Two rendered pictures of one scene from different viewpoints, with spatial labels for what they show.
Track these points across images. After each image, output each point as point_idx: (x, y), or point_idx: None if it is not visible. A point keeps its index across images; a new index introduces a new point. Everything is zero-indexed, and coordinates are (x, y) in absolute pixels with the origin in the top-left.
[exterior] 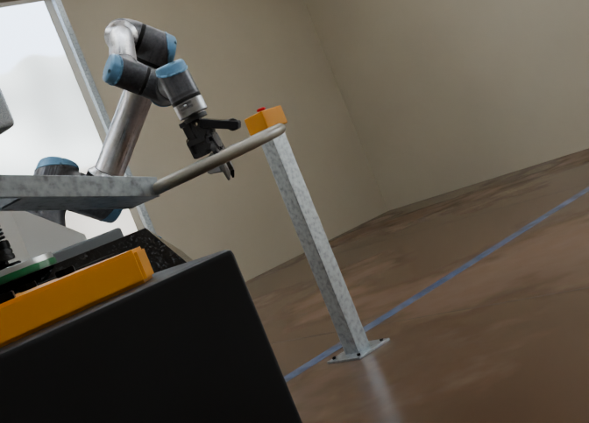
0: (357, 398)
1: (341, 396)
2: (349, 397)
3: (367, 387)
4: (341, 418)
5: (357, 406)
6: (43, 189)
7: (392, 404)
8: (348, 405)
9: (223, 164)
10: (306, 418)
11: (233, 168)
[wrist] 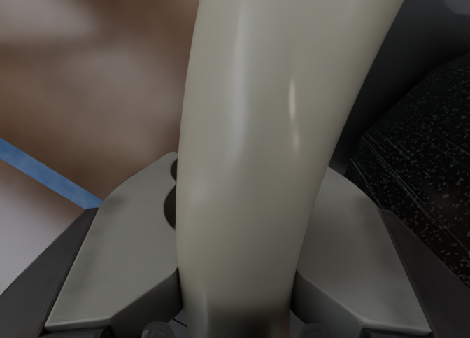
0: (134, 41)
1: (112, 63)
2: (123, 52)
3: (108, 31)
4: (184, 54)
5: (164, 38)
6: None
7: None
8: (149, 50)
9: (371, 199)
10: (150, 98)
11: (170, 158)
